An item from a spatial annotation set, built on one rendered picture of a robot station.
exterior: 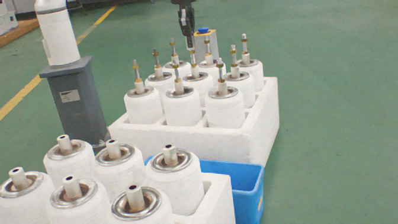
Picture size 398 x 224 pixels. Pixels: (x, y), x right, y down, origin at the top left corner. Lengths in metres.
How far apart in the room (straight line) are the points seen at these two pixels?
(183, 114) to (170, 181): 0.34
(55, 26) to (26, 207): 0.67
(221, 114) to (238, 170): 0.14
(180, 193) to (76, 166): 0.23
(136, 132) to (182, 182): 0.38
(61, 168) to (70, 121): 0.55
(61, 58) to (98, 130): 0.27
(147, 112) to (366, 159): 0.61
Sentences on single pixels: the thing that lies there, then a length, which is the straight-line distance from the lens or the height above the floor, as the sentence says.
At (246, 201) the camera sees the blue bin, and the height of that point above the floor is 0.10.
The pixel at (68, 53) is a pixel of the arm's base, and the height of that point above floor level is 0.34.
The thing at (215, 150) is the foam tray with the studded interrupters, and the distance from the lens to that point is 0.88.
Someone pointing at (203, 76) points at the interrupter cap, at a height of 0.25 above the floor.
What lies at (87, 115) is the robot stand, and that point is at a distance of 1.25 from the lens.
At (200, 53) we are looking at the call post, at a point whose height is 0.25.
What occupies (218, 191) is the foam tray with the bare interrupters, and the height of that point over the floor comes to 0.18.
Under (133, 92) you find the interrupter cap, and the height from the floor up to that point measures 0.25.
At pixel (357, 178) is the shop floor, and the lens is 1.01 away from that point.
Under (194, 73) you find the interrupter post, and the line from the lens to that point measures 1.02.
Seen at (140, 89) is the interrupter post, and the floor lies 0.26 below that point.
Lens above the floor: 0.57
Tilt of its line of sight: 24 degrees down
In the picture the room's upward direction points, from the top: 8 degrees counter-clockwise
